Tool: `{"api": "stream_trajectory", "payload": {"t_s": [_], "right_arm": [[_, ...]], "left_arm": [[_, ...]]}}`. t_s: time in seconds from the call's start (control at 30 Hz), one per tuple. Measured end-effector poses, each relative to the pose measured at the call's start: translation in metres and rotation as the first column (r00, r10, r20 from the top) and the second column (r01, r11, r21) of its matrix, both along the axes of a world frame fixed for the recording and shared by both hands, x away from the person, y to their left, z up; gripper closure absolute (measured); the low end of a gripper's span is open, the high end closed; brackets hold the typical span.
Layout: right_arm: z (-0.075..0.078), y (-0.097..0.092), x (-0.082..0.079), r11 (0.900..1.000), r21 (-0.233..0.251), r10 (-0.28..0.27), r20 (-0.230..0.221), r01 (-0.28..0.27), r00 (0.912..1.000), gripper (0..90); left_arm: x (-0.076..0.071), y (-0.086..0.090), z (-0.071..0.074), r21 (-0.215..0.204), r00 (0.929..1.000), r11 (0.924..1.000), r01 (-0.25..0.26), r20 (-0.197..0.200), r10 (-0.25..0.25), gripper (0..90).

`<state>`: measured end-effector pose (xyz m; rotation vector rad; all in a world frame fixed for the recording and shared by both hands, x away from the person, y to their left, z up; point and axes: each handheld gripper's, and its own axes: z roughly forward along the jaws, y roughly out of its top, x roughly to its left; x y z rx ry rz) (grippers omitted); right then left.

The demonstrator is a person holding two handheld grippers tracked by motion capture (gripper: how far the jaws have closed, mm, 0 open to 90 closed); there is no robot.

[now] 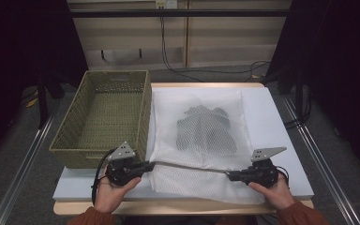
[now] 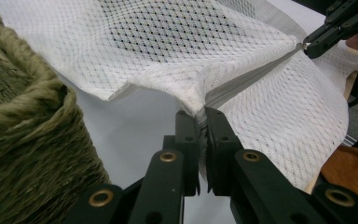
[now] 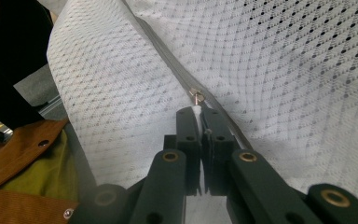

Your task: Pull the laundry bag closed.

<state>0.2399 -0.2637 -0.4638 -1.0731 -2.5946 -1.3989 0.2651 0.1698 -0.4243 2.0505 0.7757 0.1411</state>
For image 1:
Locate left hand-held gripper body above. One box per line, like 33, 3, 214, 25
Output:
105, 141, 143, 188

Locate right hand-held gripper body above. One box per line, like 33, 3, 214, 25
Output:
247, 146, 288, 188

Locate white mesh laundry bag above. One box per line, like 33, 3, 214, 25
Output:
148, 90, 266, 205

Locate black garment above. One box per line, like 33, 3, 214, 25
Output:
175, 104, 238, 156

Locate green woven basket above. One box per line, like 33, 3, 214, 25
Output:
49, 69, 153, 170

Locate person's left hand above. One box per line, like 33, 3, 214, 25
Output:
93, 174, 143, 214

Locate person's right hand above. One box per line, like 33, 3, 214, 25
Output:
247, 172, 295, 211

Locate white foam mat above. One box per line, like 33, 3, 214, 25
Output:
52, 86, 314, 202

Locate black metal stand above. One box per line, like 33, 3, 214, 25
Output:
36, 69, 65, 129
262, 62, 310, 129

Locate beige wooden cabinet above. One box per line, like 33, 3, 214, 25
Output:
67, 0, 293, 71

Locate dark curtain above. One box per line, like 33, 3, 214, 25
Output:
268, 0, 360, 179
0, 0, 88, 167

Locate black horizontal bar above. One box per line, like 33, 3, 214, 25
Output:
69, 8, 294, 18

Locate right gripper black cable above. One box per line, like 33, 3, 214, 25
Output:
276, 165, 291, 188

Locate aluminium floor rail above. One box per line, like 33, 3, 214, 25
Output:
282, 97, 360, 225
0, 102, 60, 225

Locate black wall cable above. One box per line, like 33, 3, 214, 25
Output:
159, 16, 271, 83

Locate wall power socket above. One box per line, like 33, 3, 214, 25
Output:
155, 0, 178, 9

